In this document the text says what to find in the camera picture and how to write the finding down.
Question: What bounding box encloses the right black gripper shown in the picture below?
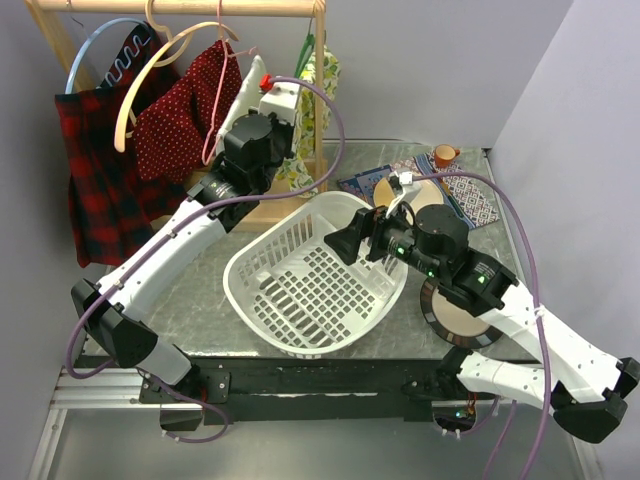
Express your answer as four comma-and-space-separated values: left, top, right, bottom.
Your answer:
323, 194, 444, 280

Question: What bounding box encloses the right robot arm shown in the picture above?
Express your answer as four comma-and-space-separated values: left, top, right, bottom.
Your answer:
324, 205, 639, 444

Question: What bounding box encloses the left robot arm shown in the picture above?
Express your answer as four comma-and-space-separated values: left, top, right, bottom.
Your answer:
71, 109, 295, 402

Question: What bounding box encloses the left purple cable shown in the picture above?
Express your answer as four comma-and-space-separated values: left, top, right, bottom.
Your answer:
63, 75, 347, 382

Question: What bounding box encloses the white cloth garment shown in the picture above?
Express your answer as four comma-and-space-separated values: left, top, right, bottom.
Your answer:
217, 55, 267, 138

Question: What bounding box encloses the dark rimmed plate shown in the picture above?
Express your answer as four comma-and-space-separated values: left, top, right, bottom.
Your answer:
420, 280, 503, 349

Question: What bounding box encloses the aluminium rail frame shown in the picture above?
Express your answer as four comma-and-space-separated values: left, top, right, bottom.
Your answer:
27, 352, 166, 480

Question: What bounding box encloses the patterned placemat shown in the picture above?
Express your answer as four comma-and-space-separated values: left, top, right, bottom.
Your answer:
338, 153, 500, 229

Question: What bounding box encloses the pink wire hanger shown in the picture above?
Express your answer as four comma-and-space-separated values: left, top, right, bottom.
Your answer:
201, 29, 258, 166

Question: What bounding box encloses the green chopstick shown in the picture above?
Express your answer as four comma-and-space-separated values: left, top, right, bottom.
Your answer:
437, 178, 466, 220

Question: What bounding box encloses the orange cup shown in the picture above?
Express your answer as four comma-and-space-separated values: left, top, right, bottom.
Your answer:
433, 144, 461, 169

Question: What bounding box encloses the beige floral plate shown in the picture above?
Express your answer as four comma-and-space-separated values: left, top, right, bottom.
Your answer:
373, 178, 444, 213

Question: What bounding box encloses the red black plaid skirt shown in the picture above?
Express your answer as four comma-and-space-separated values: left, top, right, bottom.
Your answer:
55, 22, 186, 267

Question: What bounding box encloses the light wooden hanger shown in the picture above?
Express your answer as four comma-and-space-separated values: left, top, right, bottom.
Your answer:
113, 1, 240, 153

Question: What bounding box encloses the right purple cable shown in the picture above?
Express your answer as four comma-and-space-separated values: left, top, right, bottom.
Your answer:
412, 172, 553, 480

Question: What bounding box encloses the wooden clothes rack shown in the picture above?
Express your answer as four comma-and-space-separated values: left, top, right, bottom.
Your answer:
23, 0, 329, 225

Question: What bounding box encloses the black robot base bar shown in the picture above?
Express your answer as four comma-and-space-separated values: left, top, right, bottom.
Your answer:
140, 357, 492, 425

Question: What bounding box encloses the lemon print garment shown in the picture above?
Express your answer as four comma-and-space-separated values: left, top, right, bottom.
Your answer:
276, 46, 341, 191

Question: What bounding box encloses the light blue hanger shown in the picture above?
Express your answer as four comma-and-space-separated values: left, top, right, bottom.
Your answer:
64, 17, 152, 94

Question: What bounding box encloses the purple cable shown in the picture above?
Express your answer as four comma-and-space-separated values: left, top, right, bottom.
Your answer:
63, 75, 347, 382
412, 172, 553, 480

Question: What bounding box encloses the white laundry basket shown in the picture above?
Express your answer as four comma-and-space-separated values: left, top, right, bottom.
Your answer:
223, 191, 408, 360

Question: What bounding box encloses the red polka dot garment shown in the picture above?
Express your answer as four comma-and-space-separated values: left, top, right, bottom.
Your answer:
132, 41, 242, 184

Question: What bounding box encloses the green plastic hanger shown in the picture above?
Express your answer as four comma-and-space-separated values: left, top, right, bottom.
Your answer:
294, 18, 315, 78

